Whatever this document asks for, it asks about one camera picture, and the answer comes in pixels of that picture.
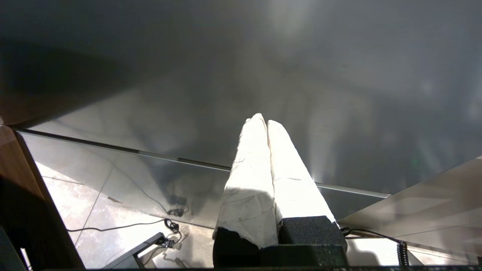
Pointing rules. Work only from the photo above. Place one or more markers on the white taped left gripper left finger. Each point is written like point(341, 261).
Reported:
point(248, 195)

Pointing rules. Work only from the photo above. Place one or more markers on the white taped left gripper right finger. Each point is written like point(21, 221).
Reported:
point(297, 195)

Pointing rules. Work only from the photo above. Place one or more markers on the black metal stand leg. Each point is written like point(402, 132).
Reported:
point(147, 242)

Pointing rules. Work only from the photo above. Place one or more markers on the grey glossy appliance door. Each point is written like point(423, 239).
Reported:
point(226, 56)

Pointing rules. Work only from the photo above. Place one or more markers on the brown wooden furniture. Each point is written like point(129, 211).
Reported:
point(22, 188)

